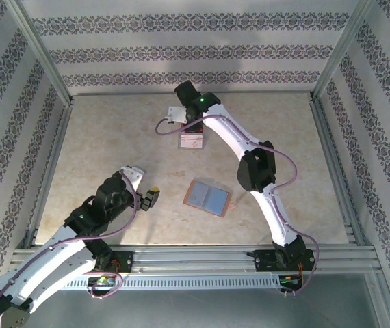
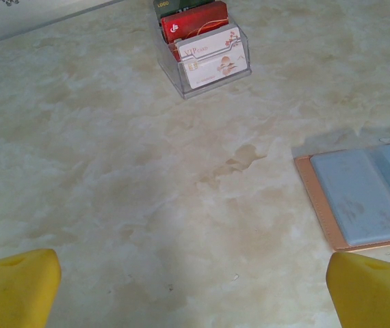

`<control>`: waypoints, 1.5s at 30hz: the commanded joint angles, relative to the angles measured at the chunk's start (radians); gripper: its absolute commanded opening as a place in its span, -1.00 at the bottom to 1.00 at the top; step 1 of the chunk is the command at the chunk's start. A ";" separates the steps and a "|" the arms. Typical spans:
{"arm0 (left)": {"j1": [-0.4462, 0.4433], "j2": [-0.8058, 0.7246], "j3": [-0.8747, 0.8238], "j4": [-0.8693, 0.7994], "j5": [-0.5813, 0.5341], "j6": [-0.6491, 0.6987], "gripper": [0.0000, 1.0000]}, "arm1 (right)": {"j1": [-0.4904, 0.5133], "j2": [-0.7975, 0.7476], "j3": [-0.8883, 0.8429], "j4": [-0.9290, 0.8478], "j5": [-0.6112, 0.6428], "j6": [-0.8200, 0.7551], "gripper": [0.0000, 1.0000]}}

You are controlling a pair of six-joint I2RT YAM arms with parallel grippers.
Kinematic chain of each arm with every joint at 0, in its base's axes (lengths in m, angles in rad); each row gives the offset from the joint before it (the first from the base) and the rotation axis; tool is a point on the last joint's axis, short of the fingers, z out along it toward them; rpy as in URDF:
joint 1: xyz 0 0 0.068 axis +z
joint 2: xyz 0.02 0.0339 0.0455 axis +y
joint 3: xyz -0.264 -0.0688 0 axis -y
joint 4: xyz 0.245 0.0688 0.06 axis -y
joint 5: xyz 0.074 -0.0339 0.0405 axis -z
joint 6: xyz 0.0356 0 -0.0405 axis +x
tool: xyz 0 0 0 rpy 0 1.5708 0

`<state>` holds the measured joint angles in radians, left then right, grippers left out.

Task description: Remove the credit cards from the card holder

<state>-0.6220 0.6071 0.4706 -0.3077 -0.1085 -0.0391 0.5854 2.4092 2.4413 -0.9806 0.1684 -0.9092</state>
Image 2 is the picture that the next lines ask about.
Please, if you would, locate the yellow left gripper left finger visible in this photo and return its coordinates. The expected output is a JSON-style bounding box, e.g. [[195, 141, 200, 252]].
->
[[0, 248, 62, 328]]

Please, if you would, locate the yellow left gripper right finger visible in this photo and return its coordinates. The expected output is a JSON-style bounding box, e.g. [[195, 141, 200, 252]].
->
[[325, 251, 390, 328]]

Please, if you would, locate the pink leather card holder wallet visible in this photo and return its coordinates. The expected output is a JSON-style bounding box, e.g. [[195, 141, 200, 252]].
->
[[293, 139, 390, 253]]

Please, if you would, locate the clear acrylic card stand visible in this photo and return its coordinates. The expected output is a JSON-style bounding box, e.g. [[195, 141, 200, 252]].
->
[[153, 0, 253, 100]]

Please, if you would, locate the white VIP card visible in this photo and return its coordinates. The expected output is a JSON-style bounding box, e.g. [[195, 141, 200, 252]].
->
[[175, 26, 250, 90]]

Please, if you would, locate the red card stack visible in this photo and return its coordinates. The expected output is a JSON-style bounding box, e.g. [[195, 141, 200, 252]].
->
[[160, 0, 230, 44]]

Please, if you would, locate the black VIP card stack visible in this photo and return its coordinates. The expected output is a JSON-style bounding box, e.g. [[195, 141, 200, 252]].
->
[[153, 0, 216, 20]]

